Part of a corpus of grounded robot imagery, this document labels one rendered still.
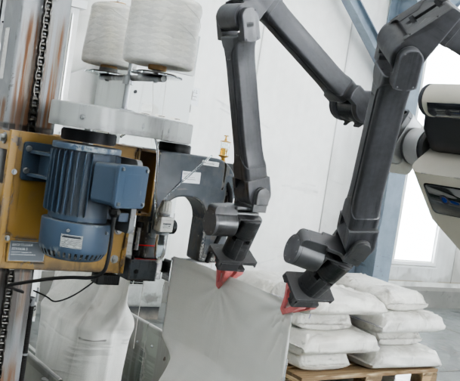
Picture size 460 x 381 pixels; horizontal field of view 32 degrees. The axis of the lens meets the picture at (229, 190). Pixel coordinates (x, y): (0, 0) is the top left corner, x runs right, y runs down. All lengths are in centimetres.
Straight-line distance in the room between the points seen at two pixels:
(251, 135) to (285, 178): 562
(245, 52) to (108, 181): 39
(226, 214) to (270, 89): 547
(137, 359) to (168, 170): 100
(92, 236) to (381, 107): 70
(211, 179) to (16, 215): 52
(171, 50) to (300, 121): 565
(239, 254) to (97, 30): 66
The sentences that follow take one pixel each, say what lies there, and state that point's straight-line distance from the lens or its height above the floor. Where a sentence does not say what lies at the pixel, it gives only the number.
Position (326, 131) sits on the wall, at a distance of 759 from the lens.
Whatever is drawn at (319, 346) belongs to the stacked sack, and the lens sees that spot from 470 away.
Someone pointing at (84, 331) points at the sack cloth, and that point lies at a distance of 230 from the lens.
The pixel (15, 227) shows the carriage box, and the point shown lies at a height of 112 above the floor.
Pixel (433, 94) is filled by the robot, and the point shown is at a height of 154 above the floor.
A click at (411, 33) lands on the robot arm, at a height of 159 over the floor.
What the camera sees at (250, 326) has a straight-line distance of 174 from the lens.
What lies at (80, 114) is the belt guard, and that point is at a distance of 168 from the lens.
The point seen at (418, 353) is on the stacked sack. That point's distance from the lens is 536.
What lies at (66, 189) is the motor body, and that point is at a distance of 170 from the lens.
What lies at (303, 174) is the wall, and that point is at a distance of 746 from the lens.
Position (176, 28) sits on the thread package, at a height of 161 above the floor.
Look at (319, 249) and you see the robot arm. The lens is 149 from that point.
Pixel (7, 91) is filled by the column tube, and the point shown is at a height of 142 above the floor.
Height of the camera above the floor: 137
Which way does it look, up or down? 3 degrees down
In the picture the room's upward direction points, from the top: 9 degrees clockwise
